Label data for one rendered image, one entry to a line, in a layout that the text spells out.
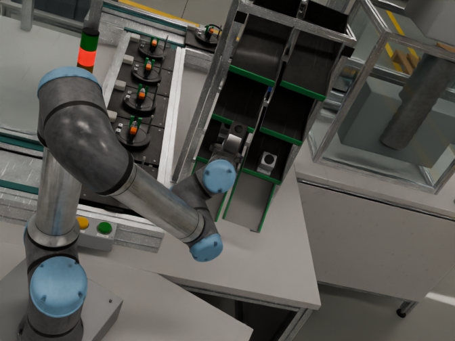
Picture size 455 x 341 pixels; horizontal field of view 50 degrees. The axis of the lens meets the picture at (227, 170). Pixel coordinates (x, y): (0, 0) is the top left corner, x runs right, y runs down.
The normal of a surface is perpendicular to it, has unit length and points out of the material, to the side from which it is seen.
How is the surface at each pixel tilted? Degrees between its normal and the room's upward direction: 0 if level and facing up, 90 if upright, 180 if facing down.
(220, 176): 64
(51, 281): 9
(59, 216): 91
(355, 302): 0
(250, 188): 45
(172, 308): 0
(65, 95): 25
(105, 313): 1
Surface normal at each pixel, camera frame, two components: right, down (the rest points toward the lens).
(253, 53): 0.22, -0.43
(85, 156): 0.15, 0.29
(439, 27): 0.02, 0.62
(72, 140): 0.01, 0.09
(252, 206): 0.11, -0.12
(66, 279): 0.36, -0.63
